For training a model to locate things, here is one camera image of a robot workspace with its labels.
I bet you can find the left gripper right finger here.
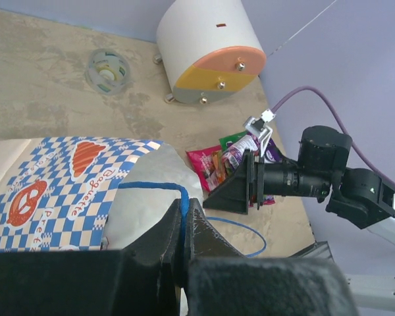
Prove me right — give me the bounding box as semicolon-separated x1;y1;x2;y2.
183;199;250;315

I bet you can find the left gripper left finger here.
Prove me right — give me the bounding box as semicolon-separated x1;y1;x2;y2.
118;199;182;315

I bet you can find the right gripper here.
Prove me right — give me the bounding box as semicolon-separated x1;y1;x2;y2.
203;150;331;215

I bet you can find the orange snack packet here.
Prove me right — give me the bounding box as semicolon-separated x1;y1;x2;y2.
211;150;233;184

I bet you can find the purple snack packet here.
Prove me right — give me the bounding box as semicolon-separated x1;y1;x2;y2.
221;135;282;165

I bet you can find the pink REAL crisps bag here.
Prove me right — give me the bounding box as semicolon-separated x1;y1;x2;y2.
186;145;225;192

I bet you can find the green Fox's candy bag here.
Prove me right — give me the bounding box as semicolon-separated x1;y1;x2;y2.
219;131;247;151

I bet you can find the checkered paper bag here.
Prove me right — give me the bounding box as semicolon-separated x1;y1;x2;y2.
0;137;203;252

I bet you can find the pink raspberry candy bag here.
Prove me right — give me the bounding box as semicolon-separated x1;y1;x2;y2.
249;195;275;207

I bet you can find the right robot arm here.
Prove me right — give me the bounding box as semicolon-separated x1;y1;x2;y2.
203;126;395;245

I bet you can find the white mini drawer cabinet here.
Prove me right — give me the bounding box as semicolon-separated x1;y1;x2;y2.
154;0;267;104

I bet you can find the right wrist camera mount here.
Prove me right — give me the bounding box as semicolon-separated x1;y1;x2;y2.
244;109;276;163

